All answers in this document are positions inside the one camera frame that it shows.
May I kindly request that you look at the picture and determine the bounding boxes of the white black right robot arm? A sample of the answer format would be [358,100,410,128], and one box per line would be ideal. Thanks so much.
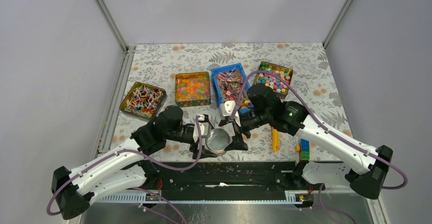
[219,84,393,200]

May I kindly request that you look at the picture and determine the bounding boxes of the blue plastic candy bin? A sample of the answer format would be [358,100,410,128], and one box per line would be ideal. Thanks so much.
[210,63,253,113]

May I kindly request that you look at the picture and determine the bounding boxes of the grey slotted cable duct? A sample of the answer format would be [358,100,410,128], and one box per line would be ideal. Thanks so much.
[96,191,305,205]

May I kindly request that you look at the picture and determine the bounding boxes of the white round jar lid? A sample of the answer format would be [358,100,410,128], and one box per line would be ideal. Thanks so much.
[205,128,230,150]

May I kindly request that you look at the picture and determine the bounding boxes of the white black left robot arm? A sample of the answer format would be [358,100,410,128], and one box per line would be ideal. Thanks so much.
[46,105,214,220]

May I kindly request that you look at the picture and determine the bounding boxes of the clear glass jar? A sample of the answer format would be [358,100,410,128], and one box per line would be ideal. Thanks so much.
[209,149,227,157]

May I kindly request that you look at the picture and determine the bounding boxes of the colourful toy block train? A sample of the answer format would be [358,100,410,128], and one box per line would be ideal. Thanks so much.
[295,138,310,160]

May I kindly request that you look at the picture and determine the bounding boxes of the tin of orange gummies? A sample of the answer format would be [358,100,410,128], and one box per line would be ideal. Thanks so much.
[175,72,211,107]

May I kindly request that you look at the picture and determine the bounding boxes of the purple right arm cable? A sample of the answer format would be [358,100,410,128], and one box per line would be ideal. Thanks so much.
[229,70,409,224]

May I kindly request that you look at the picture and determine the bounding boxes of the yellow plastic scoop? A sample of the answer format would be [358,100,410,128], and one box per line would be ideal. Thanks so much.
[272,128,280,152]

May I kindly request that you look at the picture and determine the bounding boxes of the tin of lollipops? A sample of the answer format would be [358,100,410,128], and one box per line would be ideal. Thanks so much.
[119,81,167,120]

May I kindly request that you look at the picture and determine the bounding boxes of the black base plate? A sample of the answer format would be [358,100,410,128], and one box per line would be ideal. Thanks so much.
[141,161,321,202]

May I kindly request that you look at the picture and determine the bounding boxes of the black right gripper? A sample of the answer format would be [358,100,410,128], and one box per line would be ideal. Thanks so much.
[219,108,271,152]

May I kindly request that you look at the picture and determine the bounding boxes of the tin of star candies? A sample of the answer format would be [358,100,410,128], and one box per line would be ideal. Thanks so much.
[253,61,293,100]

